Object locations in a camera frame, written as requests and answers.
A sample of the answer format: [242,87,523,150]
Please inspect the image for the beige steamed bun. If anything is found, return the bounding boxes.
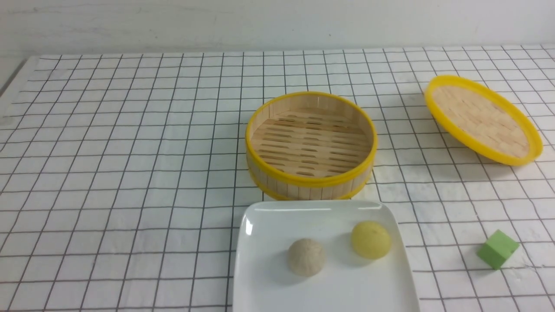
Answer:
[287,238,326,278]

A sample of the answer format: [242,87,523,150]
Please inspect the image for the yellow steamed bun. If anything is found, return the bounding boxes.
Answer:
[350,221,392,260]

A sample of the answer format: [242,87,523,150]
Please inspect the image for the white square plate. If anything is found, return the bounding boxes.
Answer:
[232,200,421,312]

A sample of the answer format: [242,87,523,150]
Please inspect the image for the yellow-rimmed bamboo steamer basket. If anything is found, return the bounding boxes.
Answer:
[245,91,378,200]

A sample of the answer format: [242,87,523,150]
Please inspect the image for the white grid-patterned tablecloth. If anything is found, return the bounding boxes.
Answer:
[0,44,554,312]

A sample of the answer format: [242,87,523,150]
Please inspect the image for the yellow-rimmed bamboo steamer lid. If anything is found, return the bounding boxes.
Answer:
[424,75,543,166]

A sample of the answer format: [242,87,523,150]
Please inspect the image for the green foam cube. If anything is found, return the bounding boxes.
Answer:
[476,230,519,270]

